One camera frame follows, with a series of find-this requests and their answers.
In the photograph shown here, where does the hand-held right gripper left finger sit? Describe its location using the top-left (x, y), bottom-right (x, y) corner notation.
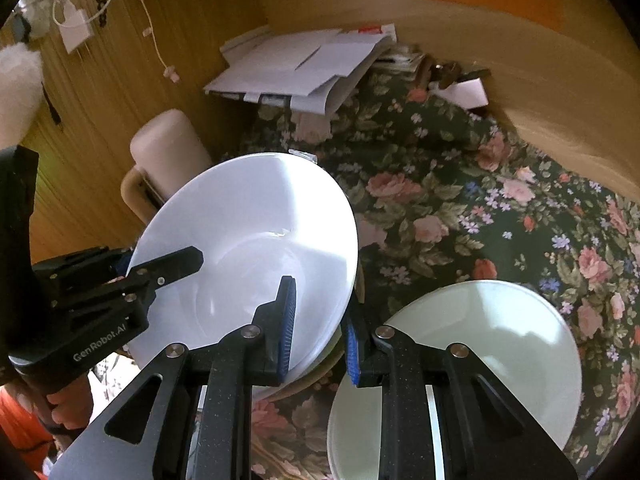
top-left (50, 275), bottom-right (298, 480)

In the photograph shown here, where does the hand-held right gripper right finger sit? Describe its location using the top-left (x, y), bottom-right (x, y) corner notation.
top-left (345, 310), bottom-right (578, 480)

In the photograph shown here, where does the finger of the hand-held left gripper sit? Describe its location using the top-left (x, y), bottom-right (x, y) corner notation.
top-left (126, 246), bottom-right (205, 302)

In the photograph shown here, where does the white plate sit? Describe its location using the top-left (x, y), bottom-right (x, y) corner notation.
top-left (126, 152), bottom-right (360, 401)

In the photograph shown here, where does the mint green plate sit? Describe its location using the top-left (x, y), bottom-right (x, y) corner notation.
top-left (326, 280), bottom-right (583, 480)

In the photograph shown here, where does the person's left hand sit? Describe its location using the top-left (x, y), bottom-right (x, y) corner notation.
top-left (15, 370), bottom-right (96, 436)

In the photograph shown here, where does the person's orange clothing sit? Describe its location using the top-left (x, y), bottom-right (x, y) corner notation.
top-left (0, 385), bottom-right (56, 476)

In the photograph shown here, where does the beige bottle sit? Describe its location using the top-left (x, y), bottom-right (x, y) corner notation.
top-left (121, 109), bottom-right (213, 221)

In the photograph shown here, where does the floral tablecloth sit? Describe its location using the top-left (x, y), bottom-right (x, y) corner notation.
top-left (90, 67), bottom-right (640, 480)

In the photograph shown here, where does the white fluffy ball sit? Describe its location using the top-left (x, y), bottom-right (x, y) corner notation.
top-left (0, 42), bottom-right (45, 151)

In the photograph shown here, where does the stack of white papers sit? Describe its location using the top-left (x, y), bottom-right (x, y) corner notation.
top-left (202, 24), bottom-right (398, 116)

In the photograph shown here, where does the white tag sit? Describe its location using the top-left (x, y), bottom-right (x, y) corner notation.
top-left (59, 2), bottom-right (96, 53)

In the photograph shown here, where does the small white card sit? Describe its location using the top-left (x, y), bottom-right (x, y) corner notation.
top-left (440, 77), bottom-right (488, 110)

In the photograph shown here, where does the small brown object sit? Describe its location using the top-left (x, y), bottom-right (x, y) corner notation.
top-left (425, 60), bottom-right (481, 91)

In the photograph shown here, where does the white cord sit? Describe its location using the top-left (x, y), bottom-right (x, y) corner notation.
top-left (115, 0), bottom-right (181, 82)

